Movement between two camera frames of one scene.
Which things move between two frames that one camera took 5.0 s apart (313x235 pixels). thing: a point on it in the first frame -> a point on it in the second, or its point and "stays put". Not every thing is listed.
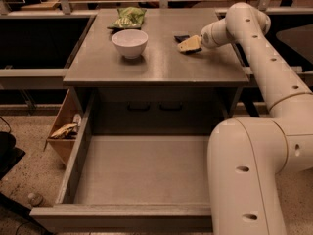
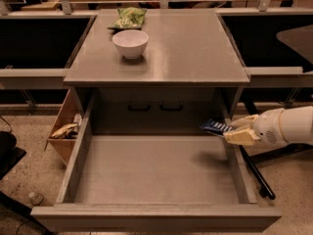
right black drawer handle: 171,109 stays put
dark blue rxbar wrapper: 182,38 -> 216,127
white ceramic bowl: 130,42 stays put
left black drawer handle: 139,109 stays put
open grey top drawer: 130,180 stays put
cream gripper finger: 192,43 -> 244,136
